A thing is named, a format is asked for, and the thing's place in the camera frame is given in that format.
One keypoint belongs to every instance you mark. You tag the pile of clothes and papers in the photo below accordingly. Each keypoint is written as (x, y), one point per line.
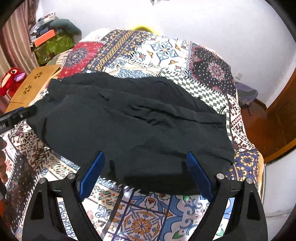
(42, 25)

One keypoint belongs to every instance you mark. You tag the red striped curtain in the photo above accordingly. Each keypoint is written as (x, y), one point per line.
(15, 41)

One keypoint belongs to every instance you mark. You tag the green patterned storage box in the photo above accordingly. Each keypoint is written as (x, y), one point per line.
(52, 47)

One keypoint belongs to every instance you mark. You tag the grey backpack on floor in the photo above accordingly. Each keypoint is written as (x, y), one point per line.
(246, 94)

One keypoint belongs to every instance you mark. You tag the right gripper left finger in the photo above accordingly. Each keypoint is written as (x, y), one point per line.
(43, 220)

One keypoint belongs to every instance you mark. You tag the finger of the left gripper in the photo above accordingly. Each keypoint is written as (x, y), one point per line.
(8, 121)
(14, 110)

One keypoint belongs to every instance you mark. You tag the yellow curved bed headboard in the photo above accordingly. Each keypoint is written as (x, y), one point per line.
(145, 28)

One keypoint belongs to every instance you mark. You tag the black zip hoodie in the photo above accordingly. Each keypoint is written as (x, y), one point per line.
(144, 126)

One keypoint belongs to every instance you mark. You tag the grey green pillow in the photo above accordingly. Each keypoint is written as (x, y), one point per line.
(66, 25)

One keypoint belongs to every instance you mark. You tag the person's left hand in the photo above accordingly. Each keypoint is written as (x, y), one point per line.
(3, 174)

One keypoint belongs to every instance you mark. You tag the brown wooden door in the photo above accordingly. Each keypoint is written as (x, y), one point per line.
(281, 116)

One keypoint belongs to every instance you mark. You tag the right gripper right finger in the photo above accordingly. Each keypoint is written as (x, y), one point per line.
(247, 219)

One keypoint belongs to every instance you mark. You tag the orange box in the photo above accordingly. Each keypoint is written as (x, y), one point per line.
(43, 38)

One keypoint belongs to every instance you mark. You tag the red plush toy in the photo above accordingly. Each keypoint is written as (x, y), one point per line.
(12, 81)

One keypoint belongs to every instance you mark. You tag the patchwork patterned bedspread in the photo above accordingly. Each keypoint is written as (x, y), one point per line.
(116, 212)

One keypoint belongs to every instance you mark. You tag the white wall socket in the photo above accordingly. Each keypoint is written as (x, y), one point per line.
(238, 76)

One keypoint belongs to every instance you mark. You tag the bamboo lap desk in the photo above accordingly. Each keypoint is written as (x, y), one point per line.
(33, 85)

